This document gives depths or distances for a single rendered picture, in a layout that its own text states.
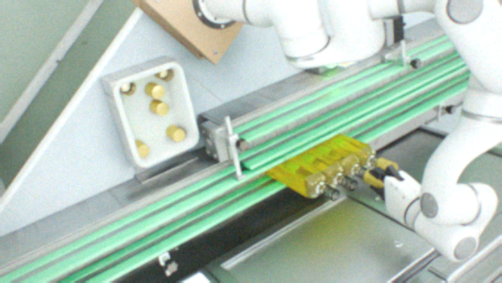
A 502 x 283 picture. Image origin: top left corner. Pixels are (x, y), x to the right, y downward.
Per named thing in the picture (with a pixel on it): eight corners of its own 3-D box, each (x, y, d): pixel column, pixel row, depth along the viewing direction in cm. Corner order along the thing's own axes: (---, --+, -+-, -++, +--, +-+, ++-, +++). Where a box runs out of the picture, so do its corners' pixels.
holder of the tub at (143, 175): (132, 176, 124) (143, 187, 118) (99, 77, 112) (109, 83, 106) (189, 150, 132) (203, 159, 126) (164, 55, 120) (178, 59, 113)
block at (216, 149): (204, 156, 127) (218, 165, 122) (197, 124, 123) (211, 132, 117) (216, 150, 129) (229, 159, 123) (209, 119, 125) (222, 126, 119)
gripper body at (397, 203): (438, 228, 103) (406, 203, 113) (437, 188, 98) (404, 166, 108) (408, 241, 101) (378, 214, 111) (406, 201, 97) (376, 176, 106)
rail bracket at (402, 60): (377, 63, 145) (414, 71, 135) (376, 39, 142) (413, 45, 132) (386, 59, 147) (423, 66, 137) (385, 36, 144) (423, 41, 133)
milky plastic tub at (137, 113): (125, 159, 121) (139, 171, 115) (99, 76, 111) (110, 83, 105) (186, 134, 129) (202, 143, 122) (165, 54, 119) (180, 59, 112)
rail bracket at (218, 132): (220, 171, 123) (246, 188, 113) (206, 111, 115) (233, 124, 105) (229, 166, 124) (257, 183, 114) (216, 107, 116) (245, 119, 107)
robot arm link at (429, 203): (486, 107, 90) (461, 210, 96) (431, 106, 85) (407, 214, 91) (524, 119, 82) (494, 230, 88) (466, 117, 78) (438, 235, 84)
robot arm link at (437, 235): (469, 195, 84) (509, 193, 87) (428, 169, 93) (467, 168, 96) (445, 268, 89) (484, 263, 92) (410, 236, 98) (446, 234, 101)
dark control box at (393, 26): (367, 43, 158) (387, 47, 152) (366, 19, 155) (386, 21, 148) (385, 36, 162) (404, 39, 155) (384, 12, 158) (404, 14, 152)
